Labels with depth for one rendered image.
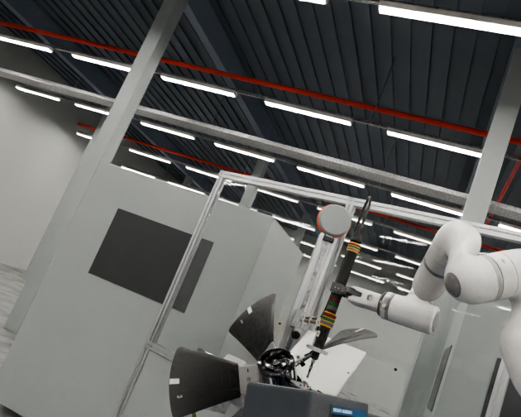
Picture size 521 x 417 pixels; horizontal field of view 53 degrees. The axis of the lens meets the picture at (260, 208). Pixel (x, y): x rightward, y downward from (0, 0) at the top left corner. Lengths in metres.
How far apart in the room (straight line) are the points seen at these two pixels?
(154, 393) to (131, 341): 1.10
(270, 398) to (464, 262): 0.54
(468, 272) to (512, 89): 5.85
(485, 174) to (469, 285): 5.30
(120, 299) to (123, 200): 0.78
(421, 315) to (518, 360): 0.45
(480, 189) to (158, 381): 4.48
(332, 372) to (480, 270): 1.01
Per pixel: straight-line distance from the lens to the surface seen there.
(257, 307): 1.96
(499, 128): 6.67
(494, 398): 2.26
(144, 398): 2.98
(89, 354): 4.15
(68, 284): 4.34
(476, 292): 1.16
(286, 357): 1.72
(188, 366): 1.79
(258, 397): 0.82
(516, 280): 1.20
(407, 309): 1.59
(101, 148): 7.75
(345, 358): 2.08
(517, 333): 1.19
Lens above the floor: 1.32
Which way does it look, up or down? 12 degrees up
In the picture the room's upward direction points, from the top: 22 degrees clockwise
